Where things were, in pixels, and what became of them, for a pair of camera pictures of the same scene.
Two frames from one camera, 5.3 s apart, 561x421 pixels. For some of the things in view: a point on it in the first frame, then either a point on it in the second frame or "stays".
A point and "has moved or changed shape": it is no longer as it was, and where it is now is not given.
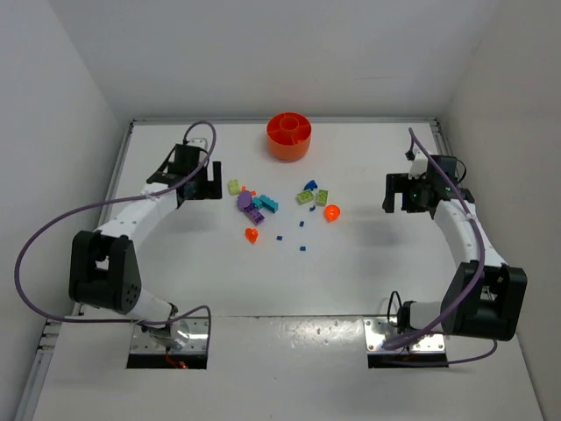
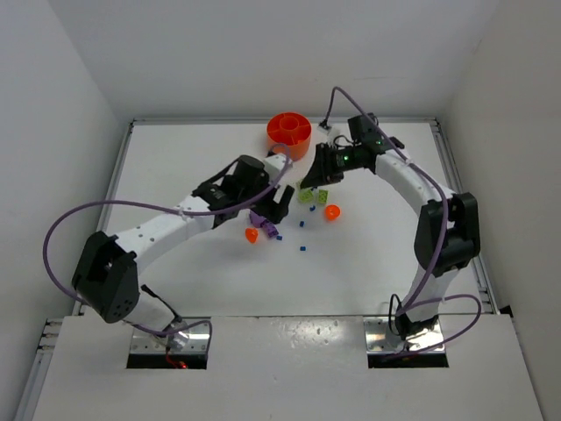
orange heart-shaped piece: (252, 234) stays
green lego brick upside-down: (305, 196) stays
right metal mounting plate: (378, 330) stays
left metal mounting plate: (197, 341) stays
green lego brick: (322, 197) stays
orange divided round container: (288, 136) stays
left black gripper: (203, 183) -> (272, 206)
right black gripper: (401, 193) -> (326, 162)
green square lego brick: (234, 187) has moved or changed shape
